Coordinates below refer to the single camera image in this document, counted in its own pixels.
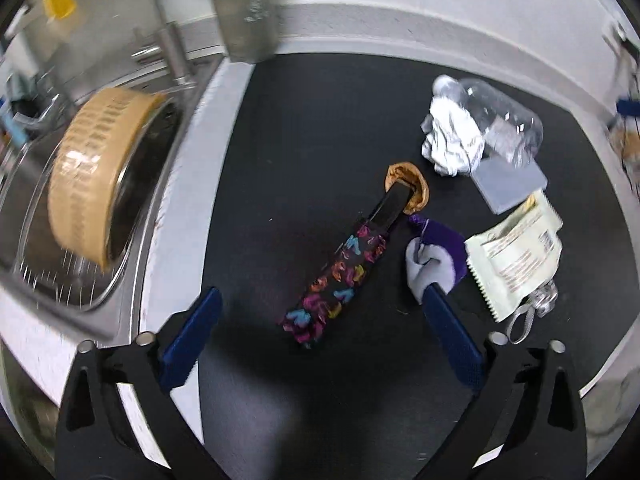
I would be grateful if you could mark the brown nut shell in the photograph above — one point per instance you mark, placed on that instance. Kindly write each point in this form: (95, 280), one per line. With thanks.
(417, 195)

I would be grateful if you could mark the metal faucet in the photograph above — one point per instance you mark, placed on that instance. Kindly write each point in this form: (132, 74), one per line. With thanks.
(172, 50)

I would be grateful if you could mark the pale green packet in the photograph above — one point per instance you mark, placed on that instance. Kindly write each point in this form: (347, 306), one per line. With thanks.
(515, 250)

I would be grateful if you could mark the beige perforated plastic basket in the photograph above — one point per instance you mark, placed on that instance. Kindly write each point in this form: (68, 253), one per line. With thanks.
(85, 160)

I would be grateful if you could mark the blue object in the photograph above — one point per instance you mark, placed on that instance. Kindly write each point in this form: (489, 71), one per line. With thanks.
(627, 106)

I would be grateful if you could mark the crumpled white paper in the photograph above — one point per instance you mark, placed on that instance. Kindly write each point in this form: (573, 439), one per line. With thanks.
(450, 135)

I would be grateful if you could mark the purple and grey sock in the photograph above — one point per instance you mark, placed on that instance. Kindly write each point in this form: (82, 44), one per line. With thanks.
(430, 260)

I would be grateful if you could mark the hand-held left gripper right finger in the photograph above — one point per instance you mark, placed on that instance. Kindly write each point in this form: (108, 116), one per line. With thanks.
(450, 335)

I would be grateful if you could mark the clear plastic container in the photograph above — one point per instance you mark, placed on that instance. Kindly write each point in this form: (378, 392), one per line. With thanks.
(245, 15)

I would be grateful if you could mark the folded colourful print umbrella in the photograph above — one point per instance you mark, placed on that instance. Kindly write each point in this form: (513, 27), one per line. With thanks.
(345, 270)

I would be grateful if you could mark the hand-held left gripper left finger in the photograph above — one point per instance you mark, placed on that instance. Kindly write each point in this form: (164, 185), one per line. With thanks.
(192, 335)

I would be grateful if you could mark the translucent plastic box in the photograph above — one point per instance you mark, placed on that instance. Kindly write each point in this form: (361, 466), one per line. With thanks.
(505, 185)

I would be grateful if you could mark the silver ribbon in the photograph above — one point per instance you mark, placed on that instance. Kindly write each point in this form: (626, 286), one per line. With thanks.
(520, 317)

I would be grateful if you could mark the clear plastic bottle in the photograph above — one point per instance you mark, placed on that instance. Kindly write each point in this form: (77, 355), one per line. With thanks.
(505, 120)

